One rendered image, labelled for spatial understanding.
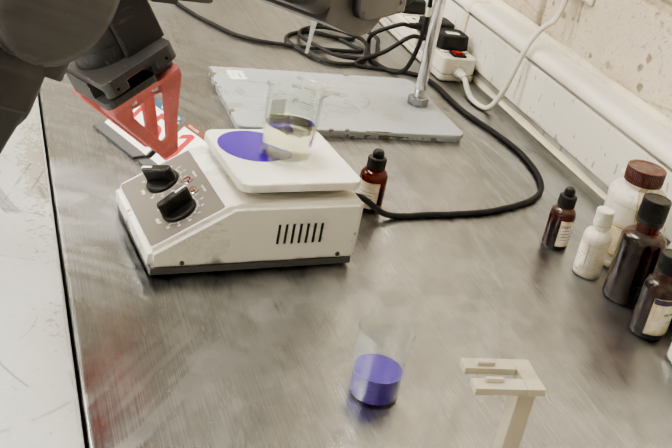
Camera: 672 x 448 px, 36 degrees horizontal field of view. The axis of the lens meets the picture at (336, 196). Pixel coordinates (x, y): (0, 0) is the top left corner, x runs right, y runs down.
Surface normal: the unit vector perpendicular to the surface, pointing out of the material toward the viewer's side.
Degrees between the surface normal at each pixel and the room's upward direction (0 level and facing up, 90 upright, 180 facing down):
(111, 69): 31
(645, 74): 90
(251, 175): 0
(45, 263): 0
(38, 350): 0
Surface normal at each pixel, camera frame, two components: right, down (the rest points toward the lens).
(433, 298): 0.18, -0.89
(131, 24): 0.58, 0.32
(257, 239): 0.40, 0.46
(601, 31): -0.94, -0.02
